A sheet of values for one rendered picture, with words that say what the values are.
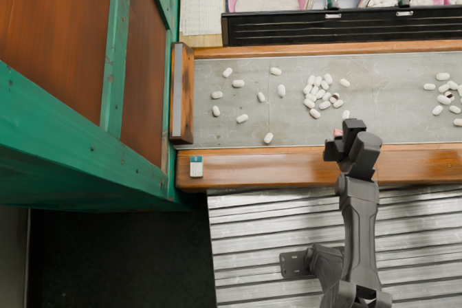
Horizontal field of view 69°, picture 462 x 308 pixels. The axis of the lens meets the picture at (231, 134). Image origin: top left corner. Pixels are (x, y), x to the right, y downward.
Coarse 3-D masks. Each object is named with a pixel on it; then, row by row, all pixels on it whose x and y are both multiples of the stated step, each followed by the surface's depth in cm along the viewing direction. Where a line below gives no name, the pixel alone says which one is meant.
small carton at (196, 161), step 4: (192, 156) 98; (196, 156) 98; (200, 156) 98; (192, 160) 98; (196, 160) 98; (200, 160) 98; (192, 164) 98; (196, 164) 97; (200, 164) 97; (192, 168) 97; (196, 168) 97; (200, 168) 97; (192, 172) 97; (196, 172) 97; (200, 172) 97; (192, 176) 97; (196, 176) 97; (200, 176) 97
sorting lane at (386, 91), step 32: (224, 64) 110; (256, 64) 110; (288, 64) 110; (320, 64) 109; (352, 64) 109; (384, 64) 108; (416, 64) 108; (448, 64) 108; (224, 96) 107; (256, 96) 107; (288, 96) 107; (352, 96) 106; (384, 96) 106; (416, 96) 105; (224, 128) 105; (256, 128) 104; (288, 128) 104; (320, 128) 104; (384, 128) 103; (416, 128) 103; (448, 128) 102
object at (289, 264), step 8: (336, 248) 100; (280, 256) 100; (288, 256) 100; (304, 256) 99; (280, 264) 100; (288, 264) 100; (296, 264) 100; (288, 272) 99; (296, 272) 99; (304, 272) 99
